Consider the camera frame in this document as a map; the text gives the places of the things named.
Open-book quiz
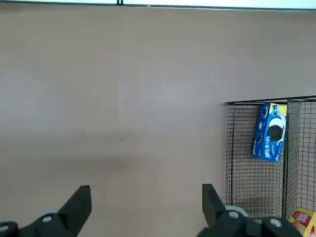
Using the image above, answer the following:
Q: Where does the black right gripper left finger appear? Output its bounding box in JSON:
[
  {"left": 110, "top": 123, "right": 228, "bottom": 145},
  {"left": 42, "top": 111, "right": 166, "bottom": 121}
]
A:
[{"left": 0, "top": 185, "right": 92, "bottom": 237}]

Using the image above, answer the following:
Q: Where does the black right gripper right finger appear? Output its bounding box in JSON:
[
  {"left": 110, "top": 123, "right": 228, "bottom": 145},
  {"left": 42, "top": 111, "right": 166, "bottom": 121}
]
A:
[{"left": 197, "top": 184, "right": 303, "bottom": 237}]

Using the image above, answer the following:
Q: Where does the yellow box with red oval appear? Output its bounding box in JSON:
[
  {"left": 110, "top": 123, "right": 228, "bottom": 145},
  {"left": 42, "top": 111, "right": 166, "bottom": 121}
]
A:
[{"left": 288, "top": 207, "right": 316, "bottom": 237}]

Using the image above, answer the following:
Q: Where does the blue Oreo cookie box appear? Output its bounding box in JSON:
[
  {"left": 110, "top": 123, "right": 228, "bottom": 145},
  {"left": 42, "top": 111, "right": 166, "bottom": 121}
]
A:
[{"left": 251, "top": 103, "right": 289, "bottom": 163}]

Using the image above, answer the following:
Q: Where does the black wire shelf rack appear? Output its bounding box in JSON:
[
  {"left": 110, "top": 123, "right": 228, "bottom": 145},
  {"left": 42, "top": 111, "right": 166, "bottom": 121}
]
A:
[{"left": 224, "top": 95, "right": 316, "bottom": 223}]

